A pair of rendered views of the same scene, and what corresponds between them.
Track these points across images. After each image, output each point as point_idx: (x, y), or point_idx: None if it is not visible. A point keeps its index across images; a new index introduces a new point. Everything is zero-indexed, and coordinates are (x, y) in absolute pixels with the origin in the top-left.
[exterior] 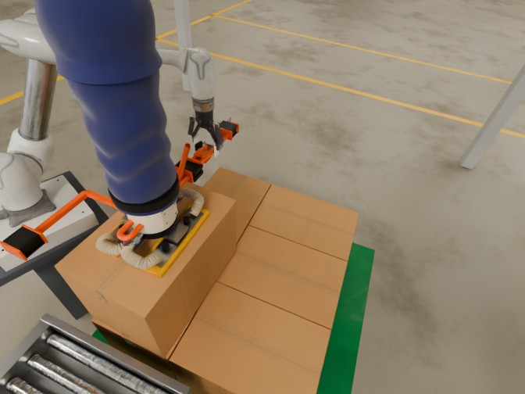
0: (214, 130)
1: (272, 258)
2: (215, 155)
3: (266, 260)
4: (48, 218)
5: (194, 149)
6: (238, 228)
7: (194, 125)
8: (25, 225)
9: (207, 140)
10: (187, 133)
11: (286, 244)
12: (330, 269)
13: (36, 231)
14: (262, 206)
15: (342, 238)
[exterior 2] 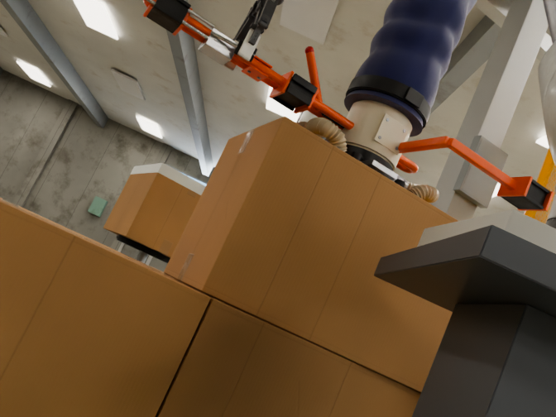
0: (247, 19)
1: (131, 258)
2: (233, 68)
3: (142, 263)
4: (500, 170)
5: (252, 59)
6: (112, 250)
7: (262, 10)
8: (527, 176)
9: (230, 38)
10: (268, 26)
11: (90, 239)
12: (95, 241)
13: (511, 177)
14: (21, 208)
15: (26, 209)
